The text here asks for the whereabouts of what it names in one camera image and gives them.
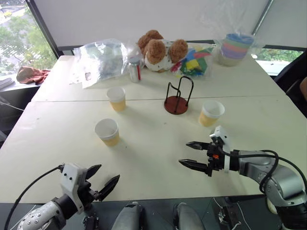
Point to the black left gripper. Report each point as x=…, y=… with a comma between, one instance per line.
x=90, y=191

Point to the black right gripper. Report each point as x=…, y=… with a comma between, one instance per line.
x=214, y=158

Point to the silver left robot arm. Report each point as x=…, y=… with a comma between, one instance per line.
x=40, y=216

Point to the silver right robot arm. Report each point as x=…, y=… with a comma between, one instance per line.
x=271, y=172

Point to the yellow white paper cup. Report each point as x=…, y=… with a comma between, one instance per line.
x=211, y=113
x=107, y=132
x=116, y=98

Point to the grey rounded robot leg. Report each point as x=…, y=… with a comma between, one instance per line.
x=188, y=216
x=128, y=219

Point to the bag of colourful blocks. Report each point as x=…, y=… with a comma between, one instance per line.
x=193, y=61

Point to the silver drink can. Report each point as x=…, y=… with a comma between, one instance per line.
x=134, y=72

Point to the brown white plush dog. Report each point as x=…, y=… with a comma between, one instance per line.
x=158, y=51

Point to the stack of colourful bowls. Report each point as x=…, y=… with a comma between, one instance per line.
x=236, y=49

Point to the clear plastic bag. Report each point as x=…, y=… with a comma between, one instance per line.
x=100, y=60

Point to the brown cloth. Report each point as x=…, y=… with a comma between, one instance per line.
x=32, y=74

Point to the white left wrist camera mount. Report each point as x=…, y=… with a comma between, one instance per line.
x=70, y=182

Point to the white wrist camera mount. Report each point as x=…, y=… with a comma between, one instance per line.
x=224, y=141
x=70, y=182

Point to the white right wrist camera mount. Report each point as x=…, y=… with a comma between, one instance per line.
x=224, y=141

